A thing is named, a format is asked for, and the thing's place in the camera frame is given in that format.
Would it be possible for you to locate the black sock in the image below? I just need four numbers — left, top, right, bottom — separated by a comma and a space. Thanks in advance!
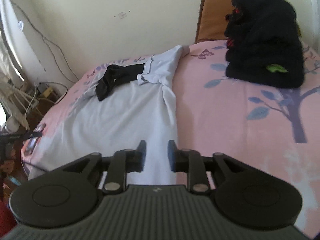
96, 64, 145, 102

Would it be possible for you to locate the brown wooden headboard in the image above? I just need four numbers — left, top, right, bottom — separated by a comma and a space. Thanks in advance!
194, 0, 244, 44

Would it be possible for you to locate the pale sheer curtain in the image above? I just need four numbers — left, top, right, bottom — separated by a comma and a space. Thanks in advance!
0, 12, 25, 85

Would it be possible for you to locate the yellow wooden object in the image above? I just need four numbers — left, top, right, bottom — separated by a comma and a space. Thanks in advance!
40, 87, 54, 98

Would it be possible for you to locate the pale blue polo shirt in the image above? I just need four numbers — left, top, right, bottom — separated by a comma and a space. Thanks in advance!
27, 45, 184, 187

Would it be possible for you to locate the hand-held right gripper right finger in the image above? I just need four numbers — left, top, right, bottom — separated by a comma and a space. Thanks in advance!
168, 140, 252, 194

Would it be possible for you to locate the grey wall cable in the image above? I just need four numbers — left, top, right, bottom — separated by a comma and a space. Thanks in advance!
10, 0, 78, 84

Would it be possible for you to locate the grey floor cable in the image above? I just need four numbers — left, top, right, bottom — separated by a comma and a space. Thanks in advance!
37, 81, 68, 104

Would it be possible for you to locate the pink tree print bedsheet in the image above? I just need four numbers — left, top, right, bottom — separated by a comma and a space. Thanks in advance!
21, 39, 320, 238

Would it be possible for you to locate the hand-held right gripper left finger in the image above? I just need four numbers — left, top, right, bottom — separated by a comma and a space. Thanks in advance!
62, 141, 147, 194

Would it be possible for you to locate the black strap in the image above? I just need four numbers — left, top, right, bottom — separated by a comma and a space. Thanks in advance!
0, 130, 43, 143

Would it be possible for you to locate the pile of black clothes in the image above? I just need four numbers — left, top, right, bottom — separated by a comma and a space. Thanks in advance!
224, 0, 305, 88

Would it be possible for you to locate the red cloth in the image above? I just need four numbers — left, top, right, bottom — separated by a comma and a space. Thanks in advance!
0, 200, 15, 238

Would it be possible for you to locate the white drying rack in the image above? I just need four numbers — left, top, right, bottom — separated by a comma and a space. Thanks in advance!
0, 72, 40, 130

